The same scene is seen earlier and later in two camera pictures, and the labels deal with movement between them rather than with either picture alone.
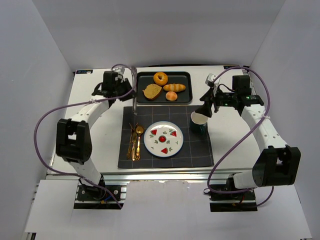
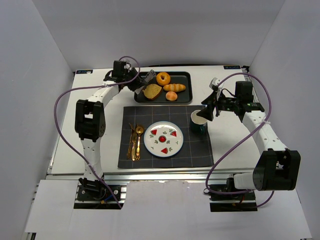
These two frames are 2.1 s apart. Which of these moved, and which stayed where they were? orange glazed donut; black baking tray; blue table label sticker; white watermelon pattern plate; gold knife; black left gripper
Moved: orange glazed donut; black left gripper
Stayed: black baking tray; gold knife; white watermelon pattern plate; blue table label sticker
